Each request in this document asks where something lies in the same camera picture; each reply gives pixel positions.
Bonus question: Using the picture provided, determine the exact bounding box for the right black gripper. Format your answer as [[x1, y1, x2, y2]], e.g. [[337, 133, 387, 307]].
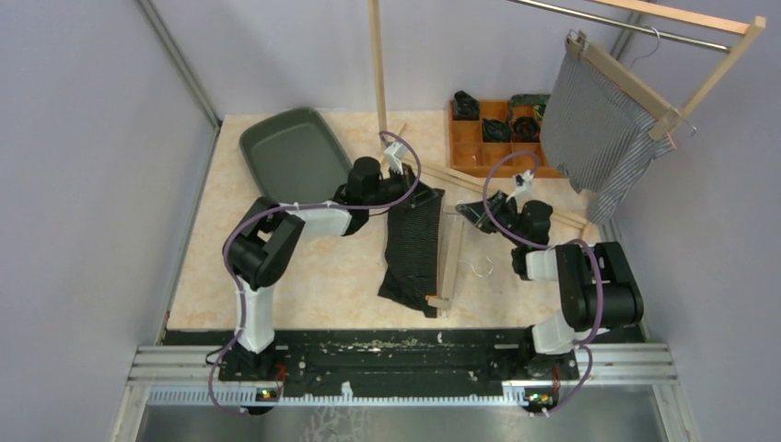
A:
[[458, 191, 527, 248]]

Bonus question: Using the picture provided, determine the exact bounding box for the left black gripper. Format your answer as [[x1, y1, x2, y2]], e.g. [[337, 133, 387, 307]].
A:
[[365, 162, 437, 209]]

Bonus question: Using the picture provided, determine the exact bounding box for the black underwear orange trim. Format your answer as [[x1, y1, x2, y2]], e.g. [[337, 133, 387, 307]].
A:
[[378, 188, 445, 319]]

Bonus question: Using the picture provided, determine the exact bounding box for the wooden clip hanger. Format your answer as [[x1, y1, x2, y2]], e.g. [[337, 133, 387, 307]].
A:
[[565, 30, 689, 140], [426, 204, 494, 317]]

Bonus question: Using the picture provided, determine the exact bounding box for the grey striped underwear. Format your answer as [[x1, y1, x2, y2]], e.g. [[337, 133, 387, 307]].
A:
[[541, 55, 673, 225]]

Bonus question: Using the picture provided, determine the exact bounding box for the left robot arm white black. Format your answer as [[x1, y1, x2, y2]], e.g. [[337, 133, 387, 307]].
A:
[[223, 157, 446, 381]]

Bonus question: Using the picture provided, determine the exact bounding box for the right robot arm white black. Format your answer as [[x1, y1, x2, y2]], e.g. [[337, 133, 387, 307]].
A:
[[456, 191, 644, 379]]

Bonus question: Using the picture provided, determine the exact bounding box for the wooden compartment tray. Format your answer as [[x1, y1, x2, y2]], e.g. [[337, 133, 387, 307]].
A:
[[446, 99, 563, 179]]

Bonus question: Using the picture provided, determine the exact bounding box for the rolled dark sock middle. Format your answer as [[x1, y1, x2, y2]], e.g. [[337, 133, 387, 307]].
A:
[[482, 118, 512, 143]]

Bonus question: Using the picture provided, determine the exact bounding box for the rolled black red sock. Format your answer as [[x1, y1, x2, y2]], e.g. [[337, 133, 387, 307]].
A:
[[510, 116, 541, 143]]

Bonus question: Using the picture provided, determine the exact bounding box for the rolled black sock top-left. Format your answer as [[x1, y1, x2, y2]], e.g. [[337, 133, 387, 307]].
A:
[[452, 90, 480, 121]]

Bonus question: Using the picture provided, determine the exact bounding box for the green plastic basin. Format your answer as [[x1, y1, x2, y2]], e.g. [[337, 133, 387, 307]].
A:
[[239, 107, 352, 204]]

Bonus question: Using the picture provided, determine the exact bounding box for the folded green camouflage cloth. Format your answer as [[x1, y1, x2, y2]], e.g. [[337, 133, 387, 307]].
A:
[[508, 94, 550, 121]]

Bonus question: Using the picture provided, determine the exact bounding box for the metal hanging rod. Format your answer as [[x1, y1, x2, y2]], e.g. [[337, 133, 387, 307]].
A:
[[508, 0, 732, 53]]

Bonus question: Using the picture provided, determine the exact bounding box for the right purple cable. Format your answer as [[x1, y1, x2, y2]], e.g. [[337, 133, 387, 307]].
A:
[[482, 150, 605, 419]]

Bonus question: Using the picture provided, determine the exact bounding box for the purple cable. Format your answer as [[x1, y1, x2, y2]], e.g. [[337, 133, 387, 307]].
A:
[[482, 150, 605, 419], [207, 129, 424, 417]]

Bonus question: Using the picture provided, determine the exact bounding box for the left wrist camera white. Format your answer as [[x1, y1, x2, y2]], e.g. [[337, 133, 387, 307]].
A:
[[383, 141, 409, 174]]

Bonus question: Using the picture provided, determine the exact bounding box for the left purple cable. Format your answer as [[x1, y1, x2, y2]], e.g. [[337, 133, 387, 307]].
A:
[[207, 129, 424, 417]]

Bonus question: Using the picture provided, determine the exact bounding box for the wooden clothes rack frame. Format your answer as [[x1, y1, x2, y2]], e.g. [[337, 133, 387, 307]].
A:
[[367, 0, 767, 240]]

